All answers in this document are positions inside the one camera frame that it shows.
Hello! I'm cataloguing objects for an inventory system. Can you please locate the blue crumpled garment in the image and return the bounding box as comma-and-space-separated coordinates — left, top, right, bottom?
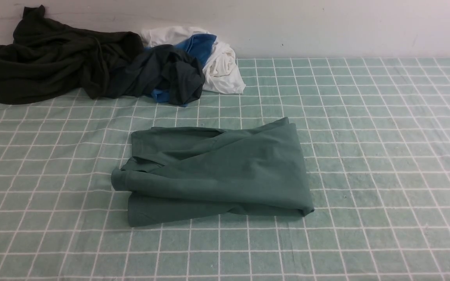
145, 34, 216, 107

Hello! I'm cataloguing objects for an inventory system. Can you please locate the dark olive crumpled garment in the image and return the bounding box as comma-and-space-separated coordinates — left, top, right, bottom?
0, 5, 143, 105

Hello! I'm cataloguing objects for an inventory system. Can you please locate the green long-sleeve top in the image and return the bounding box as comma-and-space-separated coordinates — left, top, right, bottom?
111, 117, 314, 228

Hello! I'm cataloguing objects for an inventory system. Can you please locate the white crumpled garment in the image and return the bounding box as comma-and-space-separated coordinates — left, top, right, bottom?
140, 26, 245, 94

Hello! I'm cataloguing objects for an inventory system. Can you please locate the green checkered tablecloth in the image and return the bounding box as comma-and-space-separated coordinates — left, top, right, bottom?
0, 58, 450, 281

